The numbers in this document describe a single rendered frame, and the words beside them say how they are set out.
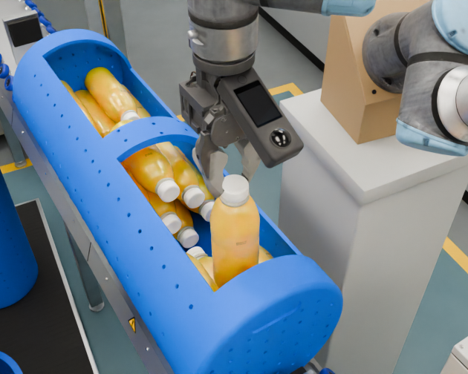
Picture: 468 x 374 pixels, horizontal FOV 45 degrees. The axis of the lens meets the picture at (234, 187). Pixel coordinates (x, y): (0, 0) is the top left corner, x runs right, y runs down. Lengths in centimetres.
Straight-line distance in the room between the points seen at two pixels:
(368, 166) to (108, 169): 49
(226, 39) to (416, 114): 41
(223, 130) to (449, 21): 42
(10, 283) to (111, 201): 120
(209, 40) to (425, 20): 47
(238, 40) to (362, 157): 59
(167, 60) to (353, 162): 260
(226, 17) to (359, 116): 59
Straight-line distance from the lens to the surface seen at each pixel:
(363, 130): 116
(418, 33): 99
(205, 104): 67
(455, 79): 90
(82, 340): 209
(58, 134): 119
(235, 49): 62
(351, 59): 113
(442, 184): 126
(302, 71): 352
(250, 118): 63
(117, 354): 220
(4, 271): 210
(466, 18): 97
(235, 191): 75
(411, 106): 94
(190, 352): 83
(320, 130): 120
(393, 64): 108
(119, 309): 125
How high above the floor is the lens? 189
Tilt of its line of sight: 44 degrees down
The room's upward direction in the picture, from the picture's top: straight up
